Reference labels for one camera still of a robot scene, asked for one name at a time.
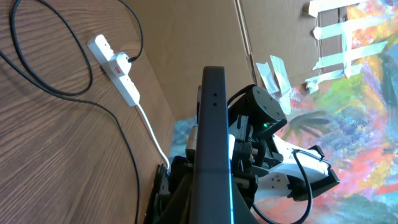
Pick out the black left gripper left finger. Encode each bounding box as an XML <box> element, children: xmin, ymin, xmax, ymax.
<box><xmin>144</xmin><ymin>161</ymin><xmax>193</xmax><ymax>224</ymax></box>

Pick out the white charger plug adapter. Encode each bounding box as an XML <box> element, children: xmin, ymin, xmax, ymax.
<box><xmin>109</xmin><ymin>52</ymin><xmax>132</xmax><ymax>77</ymax></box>

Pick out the Samsung Galaxy smartphone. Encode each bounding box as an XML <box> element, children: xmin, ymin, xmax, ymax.
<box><xmin>189</xmin><ymin>66</ymin><xmax>234</xmax><ymax>224</ymax></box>

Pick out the black USB charging cable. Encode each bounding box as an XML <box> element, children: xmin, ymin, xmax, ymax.
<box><xmin>0</xmin><ymin>0</ymin><xmax>144</xmax><ymax>224</ymax></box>

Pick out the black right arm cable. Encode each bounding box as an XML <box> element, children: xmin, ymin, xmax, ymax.
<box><xmin>250</xmin><ymin>148</ymin><xmax>332</xmax><ymax>224</ymax></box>

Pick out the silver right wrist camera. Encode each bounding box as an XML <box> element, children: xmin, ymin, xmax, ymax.
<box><xmin>185</xmin><ymin>126</ymin><xmax>198</xmax><ymax>163</ymax></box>

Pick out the white power strip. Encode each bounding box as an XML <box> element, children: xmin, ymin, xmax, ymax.
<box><xmin>87</xmin><ymin>34</ymin><xmax>141</xmax><ymax>107</ymax></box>

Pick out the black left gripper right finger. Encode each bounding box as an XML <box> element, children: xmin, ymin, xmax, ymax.
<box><xmin>231</xmin><ymin>179</ymin><xmax>258</xmax><ymax>224</ymax></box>

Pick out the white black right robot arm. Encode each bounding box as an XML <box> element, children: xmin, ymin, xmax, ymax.
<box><xmin>227</xmin><ymin>84</ymin><xmax>340</xmax><ymax>203</ymax></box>

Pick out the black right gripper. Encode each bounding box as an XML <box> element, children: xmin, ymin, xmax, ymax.
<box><xmin>229</xmin><ymin>115</ymin><xmax>283</xmax><ymax>193</ymax></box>

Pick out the white power strip cord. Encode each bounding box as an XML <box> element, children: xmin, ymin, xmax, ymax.
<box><xmin>136</xmin><ymin>103</ymin><xmax>170</xmax><ymax>170</ymax></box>

